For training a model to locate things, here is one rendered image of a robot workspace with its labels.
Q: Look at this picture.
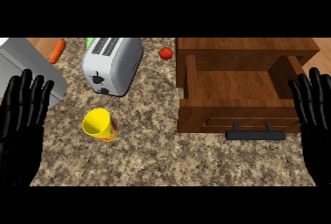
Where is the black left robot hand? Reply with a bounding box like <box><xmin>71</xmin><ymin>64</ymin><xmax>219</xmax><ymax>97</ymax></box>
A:
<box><xmin>0</xmin><ymin>68</ymin><xmax>56</xmax><ymax>187</ymax></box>

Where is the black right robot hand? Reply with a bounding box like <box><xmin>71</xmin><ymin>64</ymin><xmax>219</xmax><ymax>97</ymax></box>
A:
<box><xmin>287</xmin><ymin>66</ymin><xmax>331</xmax><ymax>187</ymax></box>

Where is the yellow cup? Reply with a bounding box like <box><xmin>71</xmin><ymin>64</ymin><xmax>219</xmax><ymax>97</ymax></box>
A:
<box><xmin>81</xmin><ymin>108</ymin><xmax>120</xmax><ymax>143</ymax></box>

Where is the open wooden drawer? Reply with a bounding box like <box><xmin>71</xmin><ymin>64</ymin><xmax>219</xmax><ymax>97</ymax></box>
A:
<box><xmin>176</xmin><ymin>54</ymin><xmax>313</xmax><ymax>134</ymax></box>

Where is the orange carrot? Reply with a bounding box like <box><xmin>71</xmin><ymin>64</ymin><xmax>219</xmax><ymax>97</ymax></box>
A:
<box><xmin>47</xmin><ymin>38</ymin><xmax>68</xmax><ymax>65</ymax></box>

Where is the silver toaster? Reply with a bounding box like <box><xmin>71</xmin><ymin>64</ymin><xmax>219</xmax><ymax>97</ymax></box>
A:
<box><xmin>80</xmin><ymin>37</ymin><xmax>145</xmax><ymax>98</ymax></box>

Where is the wooden cabinet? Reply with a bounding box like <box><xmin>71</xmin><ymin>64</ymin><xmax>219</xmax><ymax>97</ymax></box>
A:
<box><xmin>174</xmin><ymin>37</ymin><xmax>321</xmax><ymax>89</ymax></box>

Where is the red tomato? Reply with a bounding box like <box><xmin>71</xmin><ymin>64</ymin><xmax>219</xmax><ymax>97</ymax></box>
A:
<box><xmin>160</xmin><ymin>46</ymin><xmax>174</xmax><ymax>61</ymax></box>

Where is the dark grey drawer handle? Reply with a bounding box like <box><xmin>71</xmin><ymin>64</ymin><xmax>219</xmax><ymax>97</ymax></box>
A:
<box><xmin>225</xmin><ymin>122</ymin><xmax>287</xmax><ymax>141</ymax></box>

